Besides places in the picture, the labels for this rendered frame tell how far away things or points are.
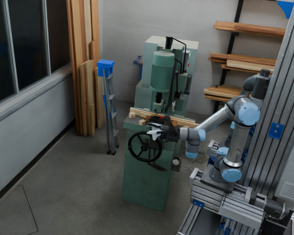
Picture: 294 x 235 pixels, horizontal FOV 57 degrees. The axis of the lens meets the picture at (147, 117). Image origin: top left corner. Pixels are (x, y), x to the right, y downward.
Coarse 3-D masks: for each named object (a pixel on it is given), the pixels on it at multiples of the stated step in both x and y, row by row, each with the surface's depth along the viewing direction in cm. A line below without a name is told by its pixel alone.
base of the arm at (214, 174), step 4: (212, 168) 192; (216, 168) 187; (212, 172) 191; (216, 172) 187; (220, 172) 186; (212, 176) 189; (216, 176) 187; (220, 176) 186; (216, 180) 188; (220, 180) 186; (224, 180) 186
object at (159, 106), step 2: (162, 100) 244; (154, 102) 239; (162, 102) 241; (154, 104) 235; (156, 104) 235; (158, 104) 235; (160, 104) 235; (162, 104) 243; (154, 106) 236; (156, 106) 235; (158, 106) 235; (160, 106) 234; (162, 106) 245; (154, 108) 236; (158, 108) 235; (160, 108) 235; (152, 110) 238; (156, 110) 237; (158, 110) 236; (160, 110) 237
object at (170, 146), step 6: (144, 108) 290; (174, 114) 283; (126, 132) 241; (126, 138) 244; (138, 138) 240; (144, 138) 239; (156, 144) 238; (162, 144) 236; (168, 144) 234; (174, 144) 233; (168, 150) 237
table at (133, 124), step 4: (128, 116) 247; (136, 116) 249; (124, 120) 239; (128, 120) 240; (132, 120) 241; (136, 120) 241; (124, 124) 238; (128, 124) 237; (132, 124) 236; (136, 124) 235; (144, 124) 236; (128, 128) 239; (132, 128) 238; (136, 128) 236; (140, 128) 235; (144, 128) 234; (176, 128) 235; (144, 136) 226; (148, 136) 225; (184, 140) 228
